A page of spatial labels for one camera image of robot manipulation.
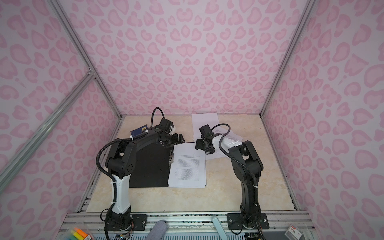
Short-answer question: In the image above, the grey foam roller handle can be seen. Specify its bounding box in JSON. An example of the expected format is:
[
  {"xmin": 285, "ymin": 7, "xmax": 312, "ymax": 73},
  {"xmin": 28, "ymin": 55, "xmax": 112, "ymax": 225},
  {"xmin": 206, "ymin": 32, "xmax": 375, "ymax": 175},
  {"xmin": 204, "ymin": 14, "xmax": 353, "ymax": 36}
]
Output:
[{"xmin": 145, "ymin": 220, "xmax": 168, "ymax": 240}]

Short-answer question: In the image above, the blue booklet yellow label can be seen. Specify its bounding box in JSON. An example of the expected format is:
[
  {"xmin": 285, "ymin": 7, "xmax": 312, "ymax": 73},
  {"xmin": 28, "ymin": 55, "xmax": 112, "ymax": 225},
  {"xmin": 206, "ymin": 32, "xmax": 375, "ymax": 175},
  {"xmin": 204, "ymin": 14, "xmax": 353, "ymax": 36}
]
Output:
[{"xmin": 131, "ymin": 125, "xmax": 148, "ymax": 139}]

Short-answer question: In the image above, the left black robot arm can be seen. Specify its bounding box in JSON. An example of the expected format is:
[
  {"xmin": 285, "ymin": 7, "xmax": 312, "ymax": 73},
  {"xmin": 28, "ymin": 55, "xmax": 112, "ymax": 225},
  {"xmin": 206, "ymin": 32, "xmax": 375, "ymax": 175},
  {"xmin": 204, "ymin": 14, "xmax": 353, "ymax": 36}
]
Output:
[{"xmin": 96, "ymin": 118, "xmax": 185, "ymax": 235}]

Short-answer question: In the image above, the highlighter pens box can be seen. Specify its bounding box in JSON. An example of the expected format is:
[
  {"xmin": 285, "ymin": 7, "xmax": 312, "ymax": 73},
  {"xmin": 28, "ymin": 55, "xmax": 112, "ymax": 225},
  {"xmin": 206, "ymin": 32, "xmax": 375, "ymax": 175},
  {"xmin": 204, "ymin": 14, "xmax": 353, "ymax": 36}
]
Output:
[{"xmin": 62, "ymin": 227, "xmax": 94, "ymax": 240}]

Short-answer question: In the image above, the top blank paper sheet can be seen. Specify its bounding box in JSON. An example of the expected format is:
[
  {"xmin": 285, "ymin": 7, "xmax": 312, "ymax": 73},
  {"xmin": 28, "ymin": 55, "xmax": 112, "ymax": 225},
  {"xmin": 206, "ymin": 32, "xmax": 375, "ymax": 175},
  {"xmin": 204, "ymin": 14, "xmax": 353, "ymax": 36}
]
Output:
[{"xmin": 192, "ymin": 113, "xmax": 220, "ymax": 141}]

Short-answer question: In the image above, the red white label box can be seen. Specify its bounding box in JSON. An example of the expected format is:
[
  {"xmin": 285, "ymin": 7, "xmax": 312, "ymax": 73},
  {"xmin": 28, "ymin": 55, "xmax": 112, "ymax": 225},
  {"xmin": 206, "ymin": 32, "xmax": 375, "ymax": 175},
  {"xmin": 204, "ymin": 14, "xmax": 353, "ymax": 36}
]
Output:
[{"xmin": 285, "ymin": 225, "xmax": 304, "ymax": 240}]

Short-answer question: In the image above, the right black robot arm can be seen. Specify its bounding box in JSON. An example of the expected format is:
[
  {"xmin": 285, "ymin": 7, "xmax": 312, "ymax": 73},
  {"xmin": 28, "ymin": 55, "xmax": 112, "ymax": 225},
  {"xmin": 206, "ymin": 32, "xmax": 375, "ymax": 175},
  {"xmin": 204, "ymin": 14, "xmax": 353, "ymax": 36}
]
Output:
[{"xmin": 195, "ymin": 135, "xmax": 264, "ymax": 230}]

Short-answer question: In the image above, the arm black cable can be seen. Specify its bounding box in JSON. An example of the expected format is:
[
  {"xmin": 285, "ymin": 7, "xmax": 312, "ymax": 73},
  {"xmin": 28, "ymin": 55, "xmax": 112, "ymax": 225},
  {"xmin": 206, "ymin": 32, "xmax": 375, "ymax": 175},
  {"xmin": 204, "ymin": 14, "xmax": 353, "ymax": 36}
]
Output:
[
  {"xmin": 209, "ymin": 123, "xmax": 259, "ymax": 188},
  {"xmin": 149, "ymin": 107, "xmax": 166, "ymax": 128}
]

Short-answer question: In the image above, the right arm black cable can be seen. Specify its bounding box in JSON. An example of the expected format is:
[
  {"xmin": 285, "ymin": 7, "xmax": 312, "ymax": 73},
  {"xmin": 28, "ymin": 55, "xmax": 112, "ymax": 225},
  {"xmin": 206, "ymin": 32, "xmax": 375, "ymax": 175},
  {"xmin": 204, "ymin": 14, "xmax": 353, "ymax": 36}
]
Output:
[{"xmin": 209, "ymin": 123, "xmax": 259, "ymax": 188}]

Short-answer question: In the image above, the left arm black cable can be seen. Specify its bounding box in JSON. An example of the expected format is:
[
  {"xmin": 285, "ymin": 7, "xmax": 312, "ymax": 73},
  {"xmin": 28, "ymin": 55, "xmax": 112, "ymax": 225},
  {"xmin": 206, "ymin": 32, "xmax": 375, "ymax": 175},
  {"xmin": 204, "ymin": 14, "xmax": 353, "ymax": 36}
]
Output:
[{"xmin": 149, "ymin": 107, "xmax": 166, "ymax": 128}]

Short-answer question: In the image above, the upper middle text sheet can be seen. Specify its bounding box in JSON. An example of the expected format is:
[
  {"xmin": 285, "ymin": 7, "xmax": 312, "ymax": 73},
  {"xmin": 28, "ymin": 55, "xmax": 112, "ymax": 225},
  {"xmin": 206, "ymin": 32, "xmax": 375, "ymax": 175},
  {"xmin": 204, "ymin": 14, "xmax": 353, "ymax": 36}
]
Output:
[{"xmin": 168, "ymin": 143, "xmax": 207, "ymax": 189}]

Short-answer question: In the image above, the text paper sheet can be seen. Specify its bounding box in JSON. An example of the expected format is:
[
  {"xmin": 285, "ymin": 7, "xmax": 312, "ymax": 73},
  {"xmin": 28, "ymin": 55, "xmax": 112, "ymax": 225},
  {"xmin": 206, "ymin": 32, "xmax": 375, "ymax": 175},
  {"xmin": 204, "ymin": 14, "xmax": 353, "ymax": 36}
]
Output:
[{"xmin": 206, "ymin": 133, "xmax": 243, "ymax": 160}]

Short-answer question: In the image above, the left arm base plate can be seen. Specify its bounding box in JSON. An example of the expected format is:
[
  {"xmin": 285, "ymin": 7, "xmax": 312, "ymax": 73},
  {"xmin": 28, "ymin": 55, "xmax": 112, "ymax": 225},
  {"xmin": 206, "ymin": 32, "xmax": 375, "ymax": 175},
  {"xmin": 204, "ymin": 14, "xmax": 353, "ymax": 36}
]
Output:
[{"xmin": 104, "ymin": 214, "xmax": 148, "ymax": 232}]

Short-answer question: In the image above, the red folder black inside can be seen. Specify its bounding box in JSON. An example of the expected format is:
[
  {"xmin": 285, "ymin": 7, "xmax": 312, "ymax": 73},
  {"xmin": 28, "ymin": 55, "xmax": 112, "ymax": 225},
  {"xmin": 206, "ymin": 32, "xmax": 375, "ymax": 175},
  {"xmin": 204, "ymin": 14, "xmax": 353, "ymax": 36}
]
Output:
[{"xmin": 128, "ymin": 140, "xmax": 208, "ymax": 189}]

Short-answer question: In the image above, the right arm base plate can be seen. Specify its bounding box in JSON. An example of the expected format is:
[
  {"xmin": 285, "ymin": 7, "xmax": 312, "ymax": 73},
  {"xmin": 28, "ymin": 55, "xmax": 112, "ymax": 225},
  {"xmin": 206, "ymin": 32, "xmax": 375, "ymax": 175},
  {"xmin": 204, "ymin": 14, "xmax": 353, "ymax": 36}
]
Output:
[{"xmin": 226, "ymin": 213, "xmax": 270, "ymax": 231}]

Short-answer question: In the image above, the light blue tool handle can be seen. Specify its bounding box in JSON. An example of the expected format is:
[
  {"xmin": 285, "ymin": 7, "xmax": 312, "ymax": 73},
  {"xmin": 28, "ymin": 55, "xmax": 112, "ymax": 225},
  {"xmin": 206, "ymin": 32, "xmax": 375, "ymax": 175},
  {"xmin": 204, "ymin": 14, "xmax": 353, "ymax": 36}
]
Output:
[{"xmin": 212, "ymin": 217, "xmax": 228, "ymax": 240}]

